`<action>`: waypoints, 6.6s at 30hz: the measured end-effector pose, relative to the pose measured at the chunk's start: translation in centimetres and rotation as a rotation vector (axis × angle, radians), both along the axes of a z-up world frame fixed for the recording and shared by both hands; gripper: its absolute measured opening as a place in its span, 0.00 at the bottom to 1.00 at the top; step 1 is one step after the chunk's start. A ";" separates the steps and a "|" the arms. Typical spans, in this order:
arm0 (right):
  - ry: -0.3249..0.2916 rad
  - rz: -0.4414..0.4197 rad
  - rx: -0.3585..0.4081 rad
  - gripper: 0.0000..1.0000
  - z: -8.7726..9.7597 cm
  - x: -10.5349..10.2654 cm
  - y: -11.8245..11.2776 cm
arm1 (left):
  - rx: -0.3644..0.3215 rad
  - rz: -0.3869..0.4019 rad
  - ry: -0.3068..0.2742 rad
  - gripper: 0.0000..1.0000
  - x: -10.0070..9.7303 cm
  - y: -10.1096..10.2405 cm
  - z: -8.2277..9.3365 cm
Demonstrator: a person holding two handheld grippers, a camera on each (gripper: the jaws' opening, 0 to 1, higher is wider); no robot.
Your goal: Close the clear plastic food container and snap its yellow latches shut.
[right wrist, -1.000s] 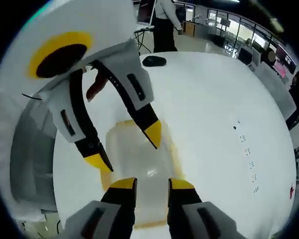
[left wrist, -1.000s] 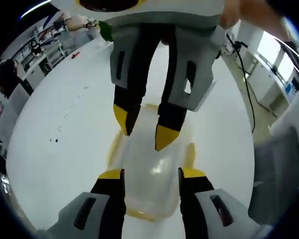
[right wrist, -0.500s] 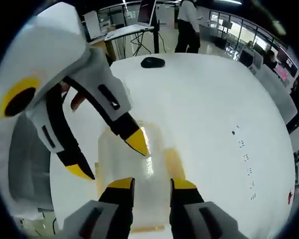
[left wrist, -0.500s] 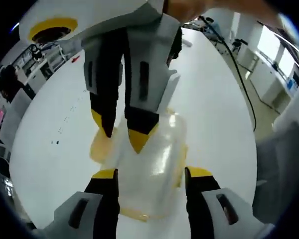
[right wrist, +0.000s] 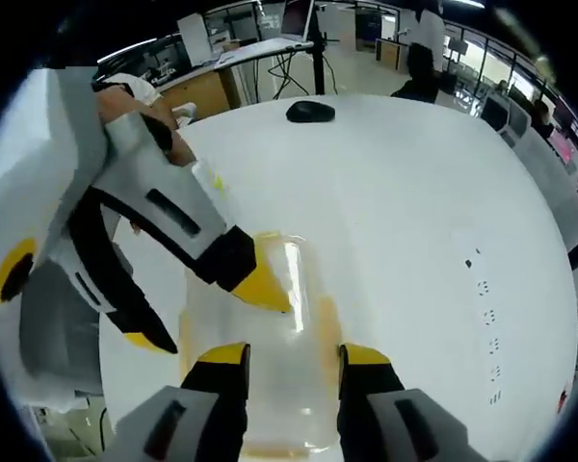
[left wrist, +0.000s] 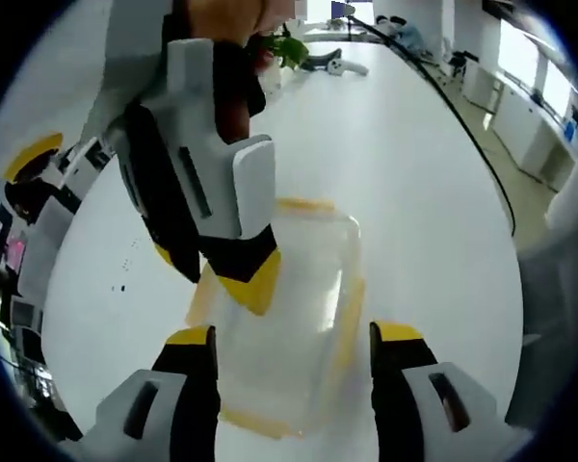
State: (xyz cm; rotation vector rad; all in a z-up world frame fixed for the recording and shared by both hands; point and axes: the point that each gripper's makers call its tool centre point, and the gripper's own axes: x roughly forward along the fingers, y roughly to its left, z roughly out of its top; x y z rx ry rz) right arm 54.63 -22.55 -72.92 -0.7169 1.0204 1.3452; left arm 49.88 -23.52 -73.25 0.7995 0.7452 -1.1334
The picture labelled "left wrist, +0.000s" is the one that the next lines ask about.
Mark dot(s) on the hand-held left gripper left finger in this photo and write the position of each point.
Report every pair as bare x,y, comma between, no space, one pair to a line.
171,385

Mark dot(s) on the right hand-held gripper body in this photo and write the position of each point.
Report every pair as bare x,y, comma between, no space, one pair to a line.
190,86

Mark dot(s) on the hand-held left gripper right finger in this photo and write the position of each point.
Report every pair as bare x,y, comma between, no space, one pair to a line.
414,385

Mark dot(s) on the clear plastic food container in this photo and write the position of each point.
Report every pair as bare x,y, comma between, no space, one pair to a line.
294,298

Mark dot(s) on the person's right hand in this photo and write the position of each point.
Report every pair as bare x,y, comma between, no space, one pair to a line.
231,19

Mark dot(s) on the green potted plant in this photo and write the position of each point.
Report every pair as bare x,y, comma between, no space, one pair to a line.
289,50

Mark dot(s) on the white object far table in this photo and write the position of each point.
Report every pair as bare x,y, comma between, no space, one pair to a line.
320,60

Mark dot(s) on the white device on table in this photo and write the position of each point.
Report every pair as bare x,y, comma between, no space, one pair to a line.
344,67

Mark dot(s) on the computer monitor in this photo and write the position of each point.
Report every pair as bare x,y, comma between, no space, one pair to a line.
15,252

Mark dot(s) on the blue screen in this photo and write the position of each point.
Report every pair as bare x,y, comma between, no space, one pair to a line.
342,8

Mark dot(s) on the white cabinet row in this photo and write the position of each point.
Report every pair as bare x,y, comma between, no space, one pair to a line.
525,130

